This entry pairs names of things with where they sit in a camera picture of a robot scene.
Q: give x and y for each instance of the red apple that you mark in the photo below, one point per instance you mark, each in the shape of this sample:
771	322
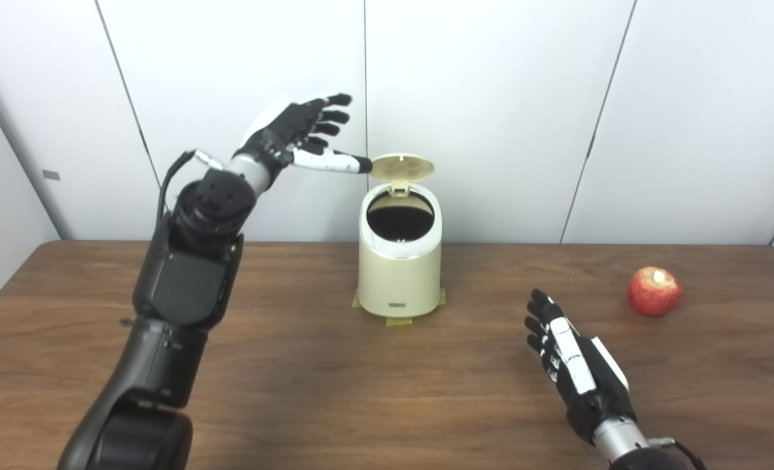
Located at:
654	292

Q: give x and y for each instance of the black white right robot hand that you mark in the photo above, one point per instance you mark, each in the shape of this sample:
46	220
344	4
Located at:
596	391

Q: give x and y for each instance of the cream round bin lid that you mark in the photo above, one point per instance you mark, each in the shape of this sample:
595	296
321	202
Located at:
402	168

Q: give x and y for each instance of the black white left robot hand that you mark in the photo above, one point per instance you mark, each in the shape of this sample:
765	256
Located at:
285	130

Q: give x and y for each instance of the cream-colored round bin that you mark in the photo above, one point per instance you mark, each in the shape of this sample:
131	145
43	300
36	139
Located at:
400	277

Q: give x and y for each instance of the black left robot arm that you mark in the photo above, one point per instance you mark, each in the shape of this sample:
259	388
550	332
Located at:
184	281

